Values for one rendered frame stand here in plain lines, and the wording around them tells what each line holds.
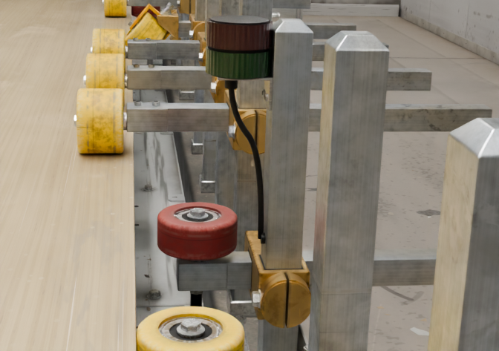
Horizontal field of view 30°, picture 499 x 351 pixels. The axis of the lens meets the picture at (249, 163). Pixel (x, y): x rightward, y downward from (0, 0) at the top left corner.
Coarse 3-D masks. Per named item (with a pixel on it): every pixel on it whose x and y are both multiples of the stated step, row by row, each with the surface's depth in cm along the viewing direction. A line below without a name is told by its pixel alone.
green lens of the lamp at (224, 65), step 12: (216, 60) 83; (228, 60) 82; (240, 60) 82; (252, 60) 82; (264, 60) 83; (216, 72) 83; (228, 72) 82; (240, 72) 82; (252, 72) 83; (264, 72) 84
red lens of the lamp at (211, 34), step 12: (216, 24) 82; (228, 24) 81; (264, 24) 82; (216, 36) 82; (228, 36) 82; (240, 36) 81; (252, 36) 82; (264, 36) 82; (228, 48) 82; (240, 48) 82; (252, 48) 82; (264, 48) 83
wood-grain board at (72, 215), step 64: (0, 0) 260; (64, 0) 264; (0, 64) 169; (64, 64) 171; (128, 64) 173; (0, 128) 125; (64, 128) 126; (0, 192) 100; (64, 192) 100; (128, 192) 101; (0, 256) 83; (64, 256) 83; (128, 256) 84; (0, 320) 71; (64, 320) 71; (128, 320) 71
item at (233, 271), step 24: (192, 264) 93; (216, 264) 93; (240, 264) 94; (312, 264) 94; (384, 264) 95; (408, 264) 96; (432, 264) 96; (192, 288) 93; (216, 288) 94; (240, 288) 94
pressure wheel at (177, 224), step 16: (176, 208) 95; (192, 208) 95; (208, 208) 95; (224, 208) 95; (160, 224) 91; (176, 224) 90; (192, 224) 90; (208, 224) 90; (224, 224) 91; (160, 240) 92; (176, 240) 90; (192, 240) 90; (208, 240) 90; (224, 240) 91; (176, 256) 90; (192, 256) 90; (208, 256) 90; (224, 256) 92; (192, 304) 95
